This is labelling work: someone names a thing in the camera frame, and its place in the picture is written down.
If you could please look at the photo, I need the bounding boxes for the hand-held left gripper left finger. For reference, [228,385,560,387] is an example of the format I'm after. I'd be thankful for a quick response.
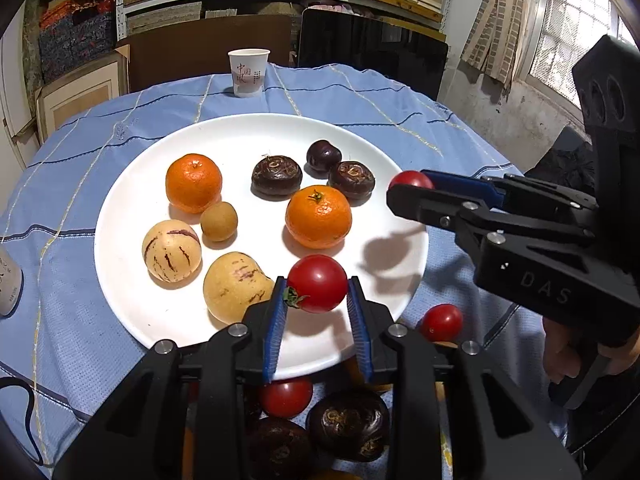
[52,277,288,480]

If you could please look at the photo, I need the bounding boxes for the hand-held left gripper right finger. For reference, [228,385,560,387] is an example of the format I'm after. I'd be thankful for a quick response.
[347,276,583,480]

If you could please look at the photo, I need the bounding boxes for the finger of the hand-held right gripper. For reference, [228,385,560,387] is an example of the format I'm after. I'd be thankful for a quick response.
[386,183,601,333]
[422,169,601,231]

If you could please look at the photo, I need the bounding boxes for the red cherry tomato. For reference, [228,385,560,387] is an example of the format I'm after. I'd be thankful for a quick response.
[284,254,349,314]
[389,170,435,191]
[420,303,464,342]
[258,379,314,419]

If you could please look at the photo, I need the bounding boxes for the orange mandarin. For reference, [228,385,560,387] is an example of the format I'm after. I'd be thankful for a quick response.
[165,153,223,214]
[285,185,353,251]

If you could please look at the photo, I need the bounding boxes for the purple-striped pepino melon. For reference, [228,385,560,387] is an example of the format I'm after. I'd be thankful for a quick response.
[142,220,203,283]

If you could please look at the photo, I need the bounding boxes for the white oval plate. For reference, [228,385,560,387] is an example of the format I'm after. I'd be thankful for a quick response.
[94,112,430,381]

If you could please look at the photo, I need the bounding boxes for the person's right hand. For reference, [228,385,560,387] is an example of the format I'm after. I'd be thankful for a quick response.
[544,317,640,386]

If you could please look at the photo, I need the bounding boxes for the black cloth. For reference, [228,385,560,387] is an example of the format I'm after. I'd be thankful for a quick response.
[525,125,598,196]

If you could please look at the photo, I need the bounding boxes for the window with metal grille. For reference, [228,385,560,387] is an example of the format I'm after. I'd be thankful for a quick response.
[517,0,640,111]

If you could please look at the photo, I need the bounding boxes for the black panel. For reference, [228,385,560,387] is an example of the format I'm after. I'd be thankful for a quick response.
[297,8,449,103]

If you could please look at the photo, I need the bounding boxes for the checked curtain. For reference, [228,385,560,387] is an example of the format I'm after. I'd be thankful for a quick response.
[460,0,551,88]

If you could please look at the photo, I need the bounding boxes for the white paper cup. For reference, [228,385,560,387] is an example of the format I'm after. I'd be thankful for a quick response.
[228,48,271,98]

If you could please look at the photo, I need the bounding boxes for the brown board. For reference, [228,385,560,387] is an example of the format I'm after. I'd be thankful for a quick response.
[127,14,293,93]

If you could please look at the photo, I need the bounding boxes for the blue striped tablecloth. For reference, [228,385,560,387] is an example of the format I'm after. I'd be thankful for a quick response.
[0,62,576,480]

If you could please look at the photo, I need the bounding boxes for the white drink can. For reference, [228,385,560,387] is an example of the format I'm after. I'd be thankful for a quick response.
[0,247,24,317]

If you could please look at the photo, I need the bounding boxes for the blue patterned storage box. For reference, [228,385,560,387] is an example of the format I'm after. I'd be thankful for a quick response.
[37,7,118,83]

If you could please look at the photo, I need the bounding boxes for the white metal shelf rack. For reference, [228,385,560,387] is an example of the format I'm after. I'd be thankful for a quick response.
[115,0,456,41]

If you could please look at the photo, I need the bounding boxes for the white panel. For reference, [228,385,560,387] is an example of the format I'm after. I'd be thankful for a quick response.
[0,5,41,171]

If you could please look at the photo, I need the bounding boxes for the green patterned board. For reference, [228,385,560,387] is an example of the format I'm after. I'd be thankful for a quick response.
[22,0,43,106]

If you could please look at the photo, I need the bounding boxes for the thick black cable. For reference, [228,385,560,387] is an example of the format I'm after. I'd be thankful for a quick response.
[0,377,48,466]

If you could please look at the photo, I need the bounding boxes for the beige picture frame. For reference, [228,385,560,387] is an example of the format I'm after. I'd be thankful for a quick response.
[35,45,131,141]

